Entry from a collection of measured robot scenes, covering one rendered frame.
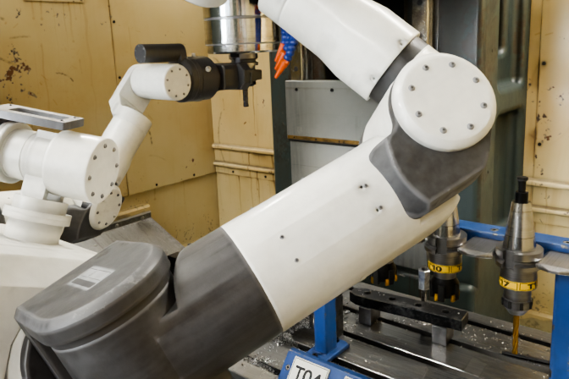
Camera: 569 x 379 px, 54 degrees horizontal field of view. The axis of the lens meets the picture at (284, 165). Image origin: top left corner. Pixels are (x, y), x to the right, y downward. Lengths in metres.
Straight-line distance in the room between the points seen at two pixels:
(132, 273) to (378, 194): 0.18
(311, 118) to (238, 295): 1.32
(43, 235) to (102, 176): 0.08
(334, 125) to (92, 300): 1.31
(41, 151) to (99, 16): 1.66
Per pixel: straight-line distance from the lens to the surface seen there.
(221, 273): 0.38
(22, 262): 0.49
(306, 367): 1.08
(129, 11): 2.29
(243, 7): 1.16
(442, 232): 0.88
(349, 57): 0.47
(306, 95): 1.67
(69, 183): 0.56
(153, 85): 1.03
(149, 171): 2.35
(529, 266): 0.85
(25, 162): 0.59
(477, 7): 1.47
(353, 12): 0.48
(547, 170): 1.82
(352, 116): 1.58
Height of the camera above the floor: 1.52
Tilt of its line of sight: 12 degrees down
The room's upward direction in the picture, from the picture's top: 2 degrees counter-clockwise
